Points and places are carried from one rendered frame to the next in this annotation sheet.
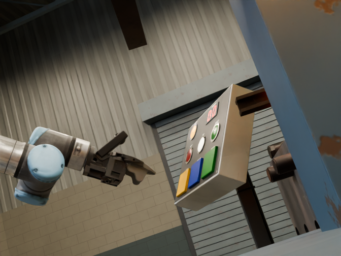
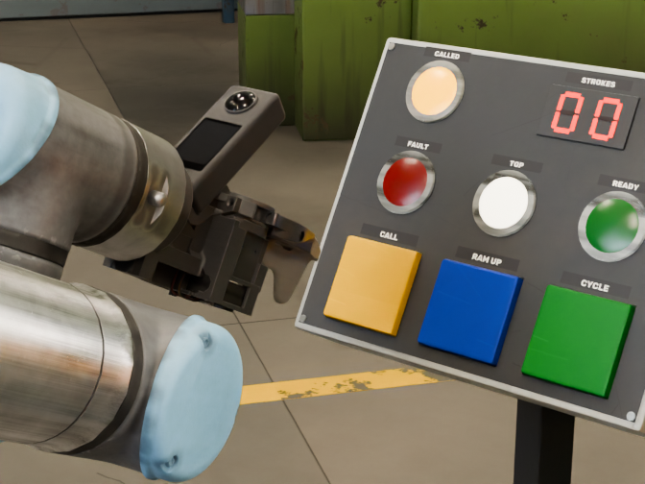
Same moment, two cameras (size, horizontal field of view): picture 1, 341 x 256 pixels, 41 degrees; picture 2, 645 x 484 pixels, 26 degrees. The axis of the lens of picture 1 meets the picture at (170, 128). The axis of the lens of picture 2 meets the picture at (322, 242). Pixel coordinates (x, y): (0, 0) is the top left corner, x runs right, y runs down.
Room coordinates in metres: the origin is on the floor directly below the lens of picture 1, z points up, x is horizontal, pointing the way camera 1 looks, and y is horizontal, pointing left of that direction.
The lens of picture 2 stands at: (0.41, 0.56, 1.44)
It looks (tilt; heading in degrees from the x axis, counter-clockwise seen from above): 19 degrees down; 334
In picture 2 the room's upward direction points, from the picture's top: straight up
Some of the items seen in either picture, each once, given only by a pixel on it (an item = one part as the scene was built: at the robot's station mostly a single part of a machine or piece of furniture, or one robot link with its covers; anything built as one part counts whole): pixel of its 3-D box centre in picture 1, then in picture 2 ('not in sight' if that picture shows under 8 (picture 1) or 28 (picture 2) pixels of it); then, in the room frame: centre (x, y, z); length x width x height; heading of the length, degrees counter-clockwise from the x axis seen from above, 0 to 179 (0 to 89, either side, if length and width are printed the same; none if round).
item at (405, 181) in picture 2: (189, 155); (405, 181); (1.43, -0.03, 1.09); 0.05 x 0.03 x 0.04; 0
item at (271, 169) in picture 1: (279, 171); not in sight; (0.78, -0.15, 0.87); 0.04 x 0.03 x 0.03; 90
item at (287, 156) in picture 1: (287, 162); not in sight; (0.70, -0.15, 0.87); 0.04 x 0.03 x 0.03; 90
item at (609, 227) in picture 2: (214, 132); (612, 226); (1.25, -0.12, 1.09); 0.05 x 0.03 x 0.04; 0
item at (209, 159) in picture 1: (210, 163); (579, 341); (1.23, -0.07, 1.01); 0.07 x 0.05 x 0.07; 25
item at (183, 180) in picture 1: (184, 183); (373, 285); (1.41, 0.01, 1.01); 0.07 x 0.05 x 0.07; 25
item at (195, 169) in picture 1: (197, 173); (471, 312); (1.32, -0.03, 1.01); 0.07 x 0.05 x 0.07; 25
